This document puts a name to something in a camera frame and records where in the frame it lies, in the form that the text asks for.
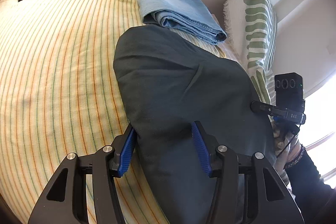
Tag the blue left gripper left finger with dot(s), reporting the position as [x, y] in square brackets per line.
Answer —
[128, 145]

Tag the yellow striped cloth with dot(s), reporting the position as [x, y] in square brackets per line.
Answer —
[59, 93]

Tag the dark green pants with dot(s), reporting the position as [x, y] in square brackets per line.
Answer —
[167, 83]

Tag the right forearm black sleeve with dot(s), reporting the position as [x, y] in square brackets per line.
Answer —
[315, 199]

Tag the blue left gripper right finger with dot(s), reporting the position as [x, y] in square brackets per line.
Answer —
[202, 145]

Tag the folded blue jeans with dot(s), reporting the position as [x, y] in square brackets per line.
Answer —
[190, 16]

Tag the green white patterned pillow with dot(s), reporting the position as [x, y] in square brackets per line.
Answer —
[251, 27]

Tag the right hand gloved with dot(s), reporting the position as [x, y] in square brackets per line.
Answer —
[287, 146]

